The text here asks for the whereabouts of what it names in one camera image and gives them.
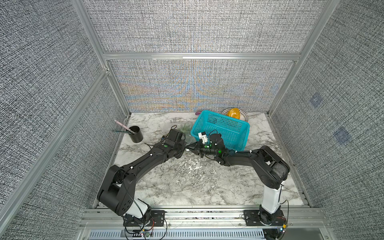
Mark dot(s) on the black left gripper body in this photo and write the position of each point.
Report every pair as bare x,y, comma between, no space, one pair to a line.
179,149

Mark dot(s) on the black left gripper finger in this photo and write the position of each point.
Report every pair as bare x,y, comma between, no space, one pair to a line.
190,150
192,146

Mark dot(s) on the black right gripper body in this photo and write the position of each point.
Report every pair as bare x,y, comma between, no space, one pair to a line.
201,149

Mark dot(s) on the clear zip-top bag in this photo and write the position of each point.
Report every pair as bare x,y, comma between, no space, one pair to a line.
186,128

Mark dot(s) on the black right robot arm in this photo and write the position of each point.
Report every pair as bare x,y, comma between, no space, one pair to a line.
271,169

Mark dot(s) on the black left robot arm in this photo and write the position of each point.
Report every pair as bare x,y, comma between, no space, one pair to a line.
117,191

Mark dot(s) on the teal plastic perforated basket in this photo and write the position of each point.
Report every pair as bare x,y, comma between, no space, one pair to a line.
234,132

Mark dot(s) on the orange round fruit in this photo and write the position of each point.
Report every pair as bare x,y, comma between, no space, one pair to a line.
234,113

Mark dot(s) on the patterned black white bowl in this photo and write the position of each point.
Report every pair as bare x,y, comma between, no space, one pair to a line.
244,116

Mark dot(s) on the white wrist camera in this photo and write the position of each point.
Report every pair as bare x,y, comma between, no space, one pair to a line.
203,137

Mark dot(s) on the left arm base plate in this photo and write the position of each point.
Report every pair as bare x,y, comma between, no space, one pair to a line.
156,219

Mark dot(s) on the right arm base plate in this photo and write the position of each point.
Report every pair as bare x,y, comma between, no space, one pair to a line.
256,218

